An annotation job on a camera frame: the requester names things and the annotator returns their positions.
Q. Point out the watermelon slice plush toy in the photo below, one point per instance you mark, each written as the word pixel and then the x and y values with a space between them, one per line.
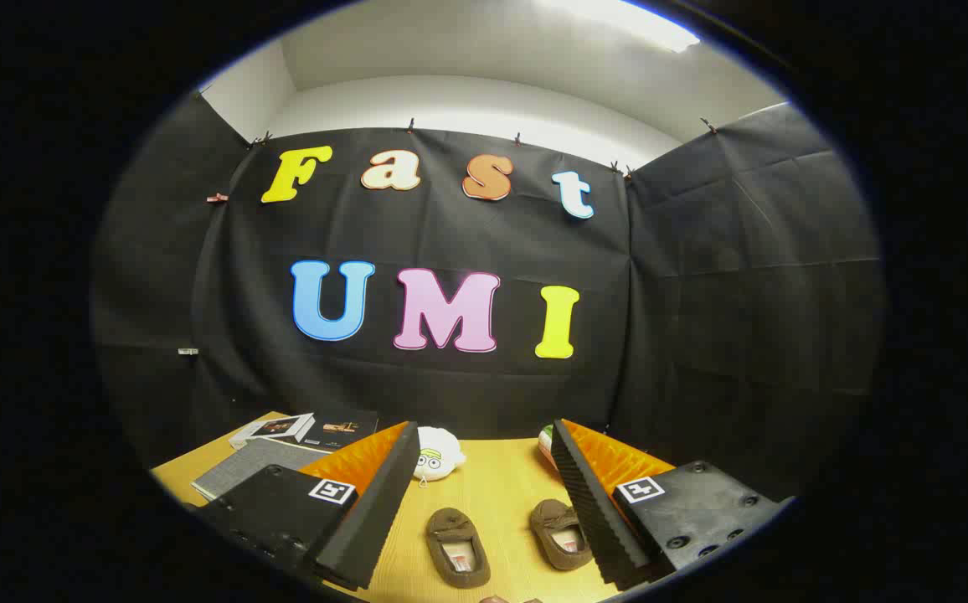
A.
pixel 546 444

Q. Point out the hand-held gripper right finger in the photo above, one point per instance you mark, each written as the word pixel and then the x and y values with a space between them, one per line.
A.
pixel 593 511

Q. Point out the black backdrop cloth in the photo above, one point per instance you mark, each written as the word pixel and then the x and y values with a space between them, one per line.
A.
pixel 450 394

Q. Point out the grey fabric storage box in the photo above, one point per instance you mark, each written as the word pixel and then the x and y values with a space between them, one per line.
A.
pixel 258 469

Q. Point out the brown fuzzy slipper shoe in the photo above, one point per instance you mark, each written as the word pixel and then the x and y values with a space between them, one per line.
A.
pixel 553 519
pixel 450 532

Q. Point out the white plush toy with eyes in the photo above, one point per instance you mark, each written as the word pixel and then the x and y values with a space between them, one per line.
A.
pixel 438 448

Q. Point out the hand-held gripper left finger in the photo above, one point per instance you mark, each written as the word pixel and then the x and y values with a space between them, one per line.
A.
pixel 367 519

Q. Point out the white boxed book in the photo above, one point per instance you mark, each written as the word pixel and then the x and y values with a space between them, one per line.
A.
pixel 270 429

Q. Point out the dark hardcover book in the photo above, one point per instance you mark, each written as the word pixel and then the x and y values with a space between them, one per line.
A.
pixel 342 429

